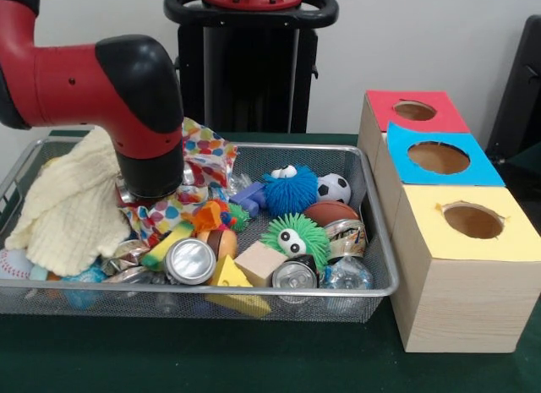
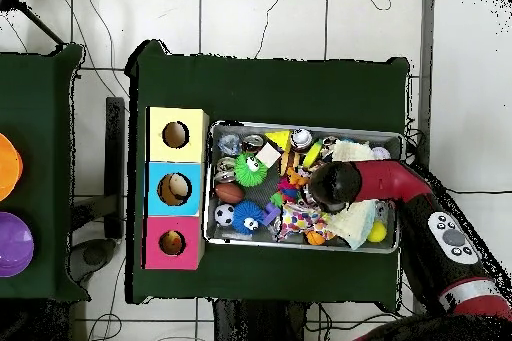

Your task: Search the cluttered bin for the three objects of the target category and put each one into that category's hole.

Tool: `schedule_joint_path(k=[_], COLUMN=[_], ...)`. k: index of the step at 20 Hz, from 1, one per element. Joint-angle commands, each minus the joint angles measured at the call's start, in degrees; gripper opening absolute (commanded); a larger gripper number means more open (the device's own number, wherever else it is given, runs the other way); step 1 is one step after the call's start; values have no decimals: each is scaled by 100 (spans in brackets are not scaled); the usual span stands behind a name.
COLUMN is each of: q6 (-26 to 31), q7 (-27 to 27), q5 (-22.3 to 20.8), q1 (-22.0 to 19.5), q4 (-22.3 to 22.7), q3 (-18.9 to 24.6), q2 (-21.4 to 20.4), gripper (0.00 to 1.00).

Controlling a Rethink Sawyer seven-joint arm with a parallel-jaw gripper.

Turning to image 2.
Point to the small orange basketball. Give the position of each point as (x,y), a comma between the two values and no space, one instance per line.
(316,237)

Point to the green spiky ball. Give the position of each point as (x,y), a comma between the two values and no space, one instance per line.
(250,170)

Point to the orange plate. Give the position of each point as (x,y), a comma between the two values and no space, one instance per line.
(8,166)

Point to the wooden cube block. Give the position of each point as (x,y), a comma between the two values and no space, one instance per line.
(268,154)

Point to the yellow plush duck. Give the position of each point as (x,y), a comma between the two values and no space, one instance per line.
(172,242)

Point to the small black white soccer ball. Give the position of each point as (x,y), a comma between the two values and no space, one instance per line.
(225,214)

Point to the cream yellow waffle cloth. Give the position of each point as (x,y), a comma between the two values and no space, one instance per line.
(352,225)

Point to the wooden box with three holes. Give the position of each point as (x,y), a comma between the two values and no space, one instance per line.
(178,161)

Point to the blue spiky ball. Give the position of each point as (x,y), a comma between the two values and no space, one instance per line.
(249,218)

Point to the silver metal can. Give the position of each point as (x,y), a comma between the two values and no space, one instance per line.
(302,139)

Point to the dark green table cloth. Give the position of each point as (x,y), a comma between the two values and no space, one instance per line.
(40,117)
(272,85)

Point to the brown toy football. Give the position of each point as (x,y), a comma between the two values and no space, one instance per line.
(230,193)

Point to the yellow ball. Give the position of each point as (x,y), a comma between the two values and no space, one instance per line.
(377,232)

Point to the purple plate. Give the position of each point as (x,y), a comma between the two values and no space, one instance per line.
(12,245)

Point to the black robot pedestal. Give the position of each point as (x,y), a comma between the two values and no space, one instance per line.
(264,325)

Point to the yellow plastic block toy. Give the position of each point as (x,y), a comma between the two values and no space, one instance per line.
(278,139)

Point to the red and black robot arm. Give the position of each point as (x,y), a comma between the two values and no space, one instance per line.
(400,185)

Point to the colourful patterned cloth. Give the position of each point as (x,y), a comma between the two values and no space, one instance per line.
(300,217)

